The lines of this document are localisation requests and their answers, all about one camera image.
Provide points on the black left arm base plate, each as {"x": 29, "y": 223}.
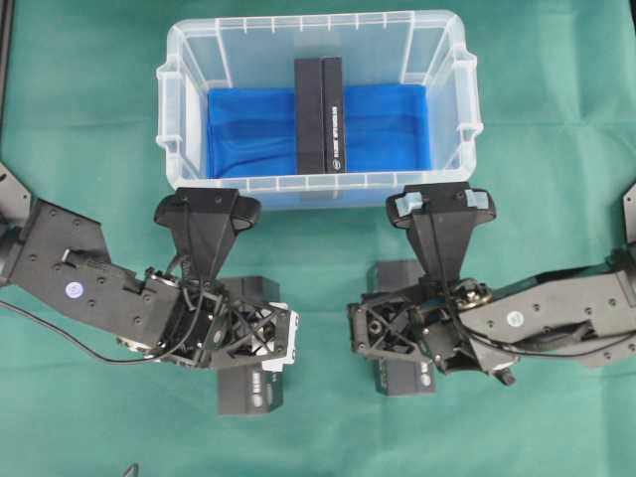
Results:
{"x": 16, "y": 199}

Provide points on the clear plastic storage case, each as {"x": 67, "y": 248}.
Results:
{"x": 426, "y": 48}

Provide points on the small black object bottom edge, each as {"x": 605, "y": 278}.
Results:
{"x": 131, "y": 470}

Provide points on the black frame rail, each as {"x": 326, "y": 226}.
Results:
{"x": 6, "y": 28}

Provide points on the black realsense box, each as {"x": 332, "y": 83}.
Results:
{"x": 250, "y": 390}
{"x": 320, "y": 132}
{"x": 397, "y": 378}

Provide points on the blue cloth in case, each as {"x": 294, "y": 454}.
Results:
{"x": 251, "y": 131}

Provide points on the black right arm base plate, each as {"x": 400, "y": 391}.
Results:
{"x": 629, "y": 213}

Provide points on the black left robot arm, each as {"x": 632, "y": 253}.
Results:
{"x": 182, "y": 315}

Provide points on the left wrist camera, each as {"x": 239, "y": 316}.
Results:
{"x": 204, "y": 224}

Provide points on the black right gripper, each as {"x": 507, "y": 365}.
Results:
{"x": 420, "y": 322}

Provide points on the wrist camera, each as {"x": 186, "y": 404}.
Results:
{"x": 204, "y": 224}
{"x": 438, "y": 220}

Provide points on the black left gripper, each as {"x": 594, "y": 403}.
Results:
{"x": 242, "y": 322}

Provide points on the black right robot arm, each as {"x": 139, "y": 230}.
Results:
{"x": 585, "y": 314}

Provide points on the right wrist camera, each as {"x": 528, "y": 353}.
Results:
{"x": 438, "y": 220}

